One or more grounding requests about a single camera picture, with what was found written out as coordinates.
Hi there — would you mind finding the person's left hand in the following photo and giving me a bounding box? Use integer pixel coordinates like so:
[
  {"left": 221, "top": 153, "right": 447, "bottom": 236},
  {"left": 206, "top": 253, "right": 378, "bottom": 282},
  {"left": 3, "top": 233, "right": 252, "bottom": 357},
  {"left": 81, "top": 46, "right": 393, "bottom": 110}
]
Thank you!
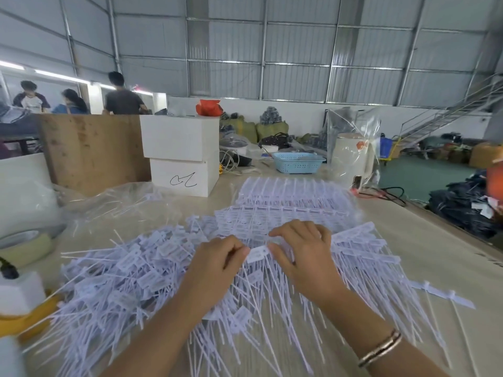
[{"left": 188, "top": 235, "right": 251, "bottom": 308}]

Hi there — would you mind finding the person's right hand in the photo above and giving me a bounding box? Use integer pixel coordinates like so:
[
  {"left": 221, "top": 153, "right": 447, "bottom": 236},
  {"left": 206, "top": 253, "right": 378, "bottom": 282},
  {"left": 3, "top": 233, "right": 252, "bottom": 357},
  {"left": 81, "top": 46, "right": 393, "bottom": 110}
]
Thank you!
[{"left": 267, "top": 220, "right": 347, "bottom": 308}]

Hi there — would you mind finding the single white plastic seal tag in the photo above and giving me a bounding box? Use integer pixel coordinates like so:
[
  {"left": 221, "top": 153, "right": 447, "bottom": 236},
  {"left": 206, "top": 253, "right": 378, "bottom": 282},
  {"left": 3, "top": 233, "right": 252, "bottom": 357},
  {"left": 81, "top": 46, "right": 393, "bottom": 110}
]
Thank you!
[{"left": 245, "top": 247, "right": 272, "bottom": 264}]

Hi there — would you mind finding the person's left forearm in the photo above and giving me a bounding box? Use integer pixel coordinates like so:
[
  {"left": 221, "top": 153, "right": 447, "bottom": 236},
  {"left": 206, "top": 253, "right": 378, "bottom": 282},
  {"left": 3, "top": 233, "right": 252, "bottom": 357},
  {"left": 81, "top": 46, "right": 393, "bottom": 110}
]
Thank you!
[{"left": 97, "top": 288, "right": 222, "bottom": 377}]

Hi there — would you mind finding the person's right forearm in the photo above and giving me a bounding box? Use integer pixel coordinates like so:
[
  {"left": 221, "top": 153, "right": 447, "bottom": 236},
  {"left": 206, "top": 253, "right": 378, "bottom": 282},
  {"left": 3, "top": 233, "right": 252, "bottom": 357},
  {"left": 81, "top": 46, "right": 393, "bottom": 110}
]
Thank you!
[{"left": 310, "top": 288, "right": 450, "bottom": 377}]

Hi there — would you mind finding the stack of joined white tag sheets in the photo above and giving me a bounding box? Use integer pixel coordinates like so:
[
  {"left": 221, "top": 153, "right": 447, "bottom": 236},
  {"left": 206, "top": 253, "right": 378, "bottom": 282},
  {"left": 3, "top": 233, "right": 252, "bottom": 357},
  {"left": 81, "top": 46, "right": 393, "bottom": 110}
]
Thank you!
[{"left": 214, "top": 176, "right": 368, "bottom": 242}]

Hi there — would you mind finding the light blue plastic basket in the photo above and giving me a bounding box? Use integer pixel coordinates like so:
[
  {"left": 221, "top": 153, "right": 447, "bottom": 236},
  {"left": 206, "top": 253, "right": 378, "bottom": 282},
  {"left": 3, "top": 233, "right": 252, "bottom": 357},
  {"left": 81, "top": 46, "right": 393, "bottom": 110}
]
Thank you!
[{"left": 272, "top": 152, "right": 327, "bottom": 174}]

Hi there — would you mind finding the white foam box with scribble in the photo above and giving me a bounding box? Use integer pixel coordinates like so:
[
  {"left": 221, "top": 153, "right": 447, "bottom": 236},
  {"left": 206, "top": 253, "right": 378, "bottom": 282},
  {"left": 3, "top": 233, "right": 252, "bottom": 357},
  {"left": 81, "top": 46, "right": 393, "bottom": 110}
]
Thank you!
[{"left": 149, "top": 156, "right": 220, "bottom": 198}]

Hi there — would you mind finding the pile of loose white seal tags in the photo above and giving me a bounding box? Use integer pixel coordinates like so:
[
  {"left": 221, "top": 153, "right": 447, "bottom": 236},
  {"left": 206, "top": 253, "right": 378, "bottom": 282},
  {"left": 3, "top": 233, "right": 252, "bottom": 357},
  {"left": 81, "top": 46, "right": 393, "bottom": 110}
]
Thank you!
[{"left": 24, "top": 216, "right": 452, "bottom": 377}]

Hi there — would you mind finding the black handbag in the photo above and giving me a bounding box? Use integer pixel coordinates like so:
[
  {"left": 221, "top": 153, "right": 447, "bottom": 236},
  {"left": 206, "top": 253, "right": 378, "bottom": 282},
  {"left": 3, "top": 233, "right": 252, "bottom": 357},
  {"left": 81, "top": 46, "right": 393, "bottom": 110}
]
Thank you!
[{"left": 259, "top": 132, "right": 292, "bottom": 150}]

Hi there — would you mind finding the silver rice cooker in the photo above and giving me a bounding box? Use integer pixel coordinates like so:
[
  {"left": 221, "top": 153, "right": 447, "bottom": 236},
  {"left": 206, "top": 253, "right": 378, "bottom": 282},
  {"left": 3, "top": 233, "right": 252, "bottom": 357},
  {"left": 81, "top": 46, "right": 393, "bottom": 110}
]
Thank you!
[{"left": 219, "top": 134, "right": 250, "bottom": 158}]

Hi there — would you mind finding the green sack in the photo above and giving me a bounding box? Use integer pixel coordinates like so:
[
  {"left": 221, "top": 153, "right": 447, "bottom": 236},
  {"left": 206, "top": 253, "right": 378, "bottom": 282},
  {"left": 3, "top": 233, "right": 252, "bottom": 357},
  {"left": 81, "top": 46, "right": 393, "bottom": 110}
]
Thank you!
[{"left": 255, "top": 121, "right": 291, "bottom": 145}]

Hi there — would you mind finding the plain white foam box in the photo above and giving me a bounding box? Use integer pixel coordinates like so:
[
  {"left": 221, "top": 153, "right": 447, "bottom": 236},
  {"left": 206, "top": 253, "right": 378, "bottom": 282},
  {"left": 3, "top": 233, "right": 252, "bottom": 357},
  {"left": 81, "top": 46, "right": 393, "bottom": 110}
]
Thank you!
[{"left": 139, "top": 114, "right": 221, "bottom": 162}]

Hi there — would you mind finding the clear plastic wrap bag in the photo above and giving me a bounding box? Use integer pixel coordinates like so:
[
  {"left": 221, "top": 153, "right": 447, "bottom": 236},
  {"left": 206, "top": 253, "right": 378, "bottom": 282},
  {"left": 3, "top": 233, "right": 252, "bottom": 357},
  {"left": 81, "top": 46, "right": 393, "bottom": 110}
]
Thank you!
[{"left": 325, "top": 107, "right": 382, "bottom": 190}]

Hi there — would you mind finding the red plastic bag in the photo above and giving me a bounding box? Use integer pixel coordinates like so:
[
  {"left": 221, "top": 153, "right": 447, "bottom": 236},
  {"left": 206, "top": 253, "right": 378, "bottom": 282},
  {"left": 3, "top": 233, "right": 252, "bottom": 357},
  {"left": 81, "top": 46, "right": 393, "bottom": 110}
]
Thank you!
[{"left": 195, "top": 99, "right": 224, "bottom": 118}]

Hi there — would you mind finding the strip of joined white tags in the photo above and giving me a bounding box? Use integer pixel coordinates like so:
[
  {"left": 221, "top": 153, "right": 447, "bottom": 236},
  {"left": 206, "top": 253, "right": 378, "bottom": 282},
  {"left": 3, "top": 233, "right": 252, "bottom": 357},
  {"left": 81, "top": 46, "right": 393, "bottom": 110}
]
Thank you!
[{"left": 409, "top": 279, "right": 477, "bottom": 311}]

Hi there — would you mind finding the brown plywood board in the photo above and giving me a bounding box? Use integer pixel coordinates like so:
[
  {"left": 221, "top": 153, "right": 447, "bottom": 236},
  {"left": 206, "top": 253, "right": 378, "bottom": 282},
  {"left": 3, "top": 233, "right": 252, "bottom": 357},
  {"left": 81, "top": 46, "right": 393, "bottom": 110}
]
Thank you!
[{"left": 36, "top": 114, "right": 152, "bottom": 197}]

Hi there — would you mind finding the pile of dark clothes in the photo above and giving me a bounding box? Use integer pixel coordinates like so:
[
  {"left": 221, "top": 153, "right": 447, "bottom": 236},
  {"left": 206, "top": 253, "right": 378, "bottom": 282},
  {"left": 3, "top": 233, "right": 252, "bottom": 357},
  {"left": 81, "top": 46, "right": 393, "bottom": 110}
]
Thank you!
[{"left": 428, "top": 174, "right": 503, "bottom": 241}]

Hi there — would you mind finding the roll of beige tape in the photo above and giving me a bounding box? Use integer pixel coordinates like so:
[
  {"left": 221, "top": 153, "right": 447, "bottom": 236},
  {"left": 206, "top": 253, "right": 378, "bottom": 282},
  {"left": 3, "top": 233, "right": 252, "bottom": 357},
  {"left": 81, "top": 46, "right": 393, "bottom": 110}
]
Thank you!
[{"left": 0, "top": 228, "right": 56, "bottom": 268}]

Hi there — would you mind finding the small white block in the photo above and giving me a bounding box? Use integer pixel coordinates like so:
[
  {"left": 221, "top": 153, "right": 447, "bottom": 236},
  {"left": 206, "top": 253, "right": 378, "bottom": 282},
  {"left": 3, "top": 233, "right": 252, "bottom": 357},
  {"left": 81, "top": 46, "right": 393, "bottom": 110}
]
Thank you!
[{"left": 0, "top": 271, "right": 47, "bottom": 316}]

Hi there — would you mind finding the black plug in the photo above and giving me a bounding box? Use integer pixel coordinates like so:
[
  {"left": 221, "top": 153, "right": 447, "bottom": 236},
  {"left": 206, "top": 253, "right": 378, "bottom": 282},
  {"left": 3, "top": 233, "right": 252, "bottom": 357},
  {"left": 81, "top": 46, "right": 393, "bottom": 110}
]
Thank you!
[{"left": 0, "top": 257, "right": 19, "bottom": 280}]

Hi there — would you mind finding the metal staircase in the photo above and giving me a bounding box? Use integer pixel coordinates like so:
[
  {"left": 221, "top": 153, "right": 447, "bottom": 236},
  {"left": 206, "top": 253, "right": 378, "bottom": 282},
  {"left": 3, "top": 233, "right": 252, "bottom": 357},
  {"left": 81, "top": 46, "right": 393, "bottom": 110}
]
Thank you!
[{"left": 398, "top": 72, "right": 503, "bottom": 147}]

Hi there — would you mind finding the orange plastic container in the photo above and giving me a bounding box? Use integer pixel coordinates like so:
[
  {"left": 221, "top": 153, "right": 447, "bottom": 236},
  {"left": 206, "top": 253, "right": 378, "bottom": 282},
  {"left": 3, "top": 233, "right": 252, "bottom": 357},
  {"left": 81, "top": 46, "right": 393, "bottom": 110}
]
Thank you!
[{"left": 485, "top": 160, "right": 503, "bottom": 206}]

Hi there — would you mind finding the fluorescent ceiling light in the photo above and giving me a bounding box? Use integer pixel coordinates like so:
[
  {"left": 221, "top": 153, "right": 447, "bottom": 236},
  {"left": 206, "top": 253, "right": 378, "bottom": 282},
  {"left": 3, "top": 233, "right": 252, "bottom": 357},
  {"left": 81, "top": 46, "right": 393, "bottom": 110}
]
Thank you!
[{"left": 33, "top": 68, "right": 89, "bottom": 85}]

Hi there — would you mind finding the black cable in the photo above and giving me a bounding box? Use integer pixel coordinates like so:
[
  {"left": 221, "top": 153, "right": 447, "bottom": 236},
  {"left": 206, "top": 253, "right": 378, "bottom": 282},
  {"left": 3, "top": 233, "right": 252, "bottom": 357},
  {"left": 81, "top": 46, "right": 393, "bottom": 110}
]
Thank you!
[{"left": 357, "top": 187, "right": 408, "bottom": 207}]

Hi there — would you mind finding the gold and silver bracelet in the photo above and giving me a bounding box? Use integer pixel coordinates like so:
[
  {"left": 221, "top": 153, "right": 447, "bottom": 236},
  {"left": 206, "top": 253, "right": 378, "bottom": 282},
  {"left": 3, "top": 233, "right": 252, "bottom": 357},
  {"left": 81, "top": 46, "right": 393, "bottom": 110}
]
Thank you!
[{"left": 358, "top": 329, "right": 403, "bottom": 369}]

